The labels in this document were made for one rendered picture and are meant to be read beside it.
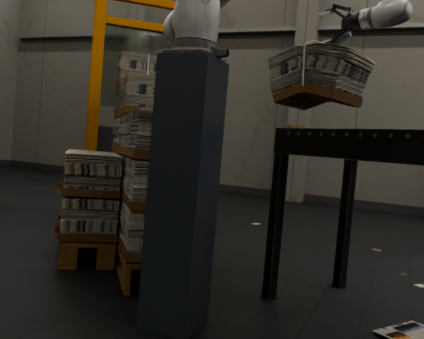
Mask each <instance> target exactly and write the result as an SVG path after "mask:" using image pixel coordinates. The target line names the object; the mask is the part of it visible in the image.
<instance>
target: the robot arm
mask: <svg viewBox="0 0 424 339"><path fill-rule="evenodd" d="M229 1H230V0H177V2H176V6H175V8H174V10H173V11H172V12H171V13H170V14H169V15H168V16H167V18H166V19H165V21H164V24H163V33H164V38H165V39H166V40H167V42H168V43H169V44H170V45H171V46H172V47H173V48H172V49H164V50H162V53H177V52H208V53H210V54H212V55H213V56H215V57H217V58H219V59H220V60H222V61H224V62H225V59H223V58H224V57H228V56H229V52H228V50H227V49H222V48H217V37H218V32H219V19H220V10H221V9H222V8H223V7H224V6H225V5H226V4H227V3H228V2H229ZM336 8H337V9H342V10H344V11H347V12H348V14H347V15H346V16H344V15H343V14H341V13H339V12H338V11H337V10H336ZM352 11H353V9H352V8H351V7H343V6H341V5H337V4H332V8H331V9H327V10H325V12H322V13H318V15H319V16H320V17H322V16H325V15H330V14H333V13H334V12H335V13H336V14H337V15H339V16H341V17H342V20H341V23H342V24H341V27H342V28H341V29H340V31H339V32H338V33H337V34H336V36H335V37H334V38H333V39H332V40H325V41H322V42H318V43H326V44H336V45H340V44H341V43H342V42H344V41H345V40H347V39H349V38H352V35H351V31H353V30H359V29H362V30H368V29H372V28H388V27H392V26H397V25H399V24H402V23H405V22H407V21H408V20H410V18H411V16H412V13H413V7H412V4H411V2H410V1H408V0H380V2H379V3H378V4H377V6H375V7H370V8H367V9H362V10H361V11H360V12H357V13H351V12H352ZM345 32H348V33H347V34H346V35H344V36H343V37H342V38H341V36H342V35H343V34H344V33H345Z"/></svg>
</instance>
